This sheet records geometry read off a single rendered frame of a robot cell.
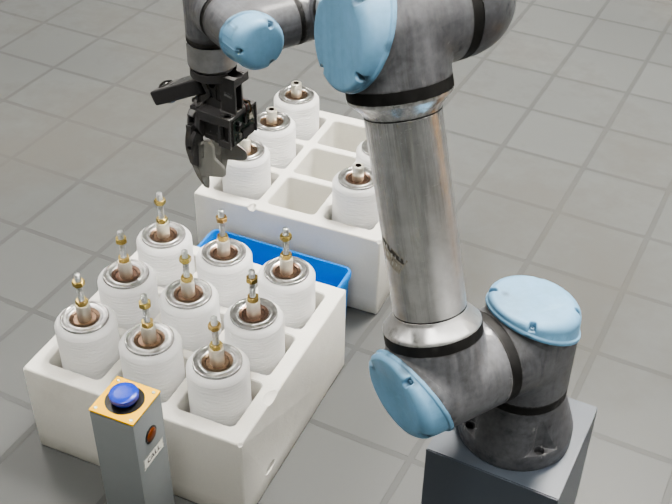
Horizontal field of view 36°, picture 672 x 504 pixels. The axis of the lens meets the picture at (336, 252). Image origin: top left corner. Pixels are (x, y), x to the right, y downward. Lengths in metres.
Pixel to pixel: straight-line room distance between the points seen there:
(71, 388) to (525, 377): 0.75
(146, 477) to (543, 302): 0.61
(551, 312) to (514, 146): 1.33
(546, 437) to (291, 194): 0.93
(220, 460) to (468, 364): 0.54
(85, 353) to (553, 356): 0.75
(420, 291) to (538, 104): 1.63
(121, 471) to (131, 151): 1.18
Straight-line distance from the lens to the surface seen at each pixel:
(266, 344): 1.63
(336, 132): 2.28
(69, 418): 1.74
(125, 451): 1.47
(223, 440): 1.56
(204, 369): 1.56
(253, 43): 1.40
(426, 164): 1.10
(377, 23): 1.03
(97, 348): 1.66
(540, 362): 1.26
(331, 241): 1.96
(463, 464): 1.38
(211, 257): 1.76
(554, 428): 1.37
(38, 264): 2.22
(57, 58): 2.98
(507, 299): 1.26
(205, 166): 1.65
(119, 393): 1.44
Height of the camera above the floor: 1.34
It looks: 38 degrees down
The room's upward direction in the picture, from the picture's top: 1 degrees clockwise
